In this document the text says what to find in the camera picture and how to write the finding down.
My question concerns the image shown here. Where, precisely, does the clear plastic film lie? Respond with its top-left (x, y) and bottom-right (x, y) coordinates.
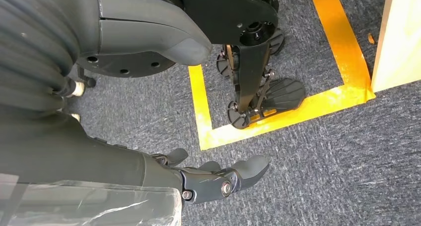
top-left (0, 173), bottom-right (183, 226)

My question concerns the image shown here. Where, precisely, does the black robot hip joint disc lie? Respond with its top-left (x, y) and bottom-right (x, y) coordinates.
top-left (76, 49), bottom-right (177, 79)

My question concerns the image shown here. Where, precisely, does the grey robot waist shell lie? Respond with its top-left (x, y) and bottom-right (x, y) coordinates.
top-left (95, 0), bottom-right (213, 67)

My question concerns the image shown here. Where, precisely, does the black robot foot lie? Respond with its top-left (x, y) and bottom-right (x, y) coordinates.
top-left (227, 78), bottom-right (306, 130)

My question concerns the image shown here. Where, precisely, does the black robot leg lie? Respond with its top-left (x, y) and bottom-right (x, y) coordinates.
top-left (131, 0), bottom-right (280, 114)

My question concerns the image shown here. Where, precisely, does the yellow floor tape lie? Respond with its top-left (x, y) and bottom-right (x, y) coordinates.
top-left (188, 0), bottom-right (376, 151)

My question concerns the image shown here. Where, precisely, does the light wood table leg panel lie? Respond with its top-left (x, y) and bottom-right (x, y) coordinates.
top-left (371, 0), bottom-right (421, 93)

